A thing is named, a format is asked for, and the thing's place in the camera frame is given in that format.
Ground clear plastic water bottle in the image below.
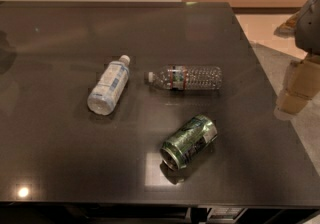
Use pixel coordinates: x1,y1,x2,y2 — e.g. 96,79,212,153
145,65,223,91

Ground white labelled plastic bottle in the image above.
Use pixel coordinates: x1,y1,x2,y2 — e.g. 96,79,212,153
87,55,130,115

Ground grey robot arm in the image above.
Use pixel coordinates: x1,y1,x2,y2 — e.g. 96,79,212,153
274,0,320,121

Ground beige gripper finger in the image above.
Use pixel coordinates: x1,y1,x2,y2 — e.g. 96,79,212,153
274,54,320,121

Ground green soda can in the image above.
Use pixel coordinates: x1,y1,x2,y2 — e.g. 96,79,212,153
160,114,218,171

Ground dark shelf under table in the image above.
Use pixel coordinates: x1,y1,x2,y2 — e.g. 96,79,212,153
0,203,319,224

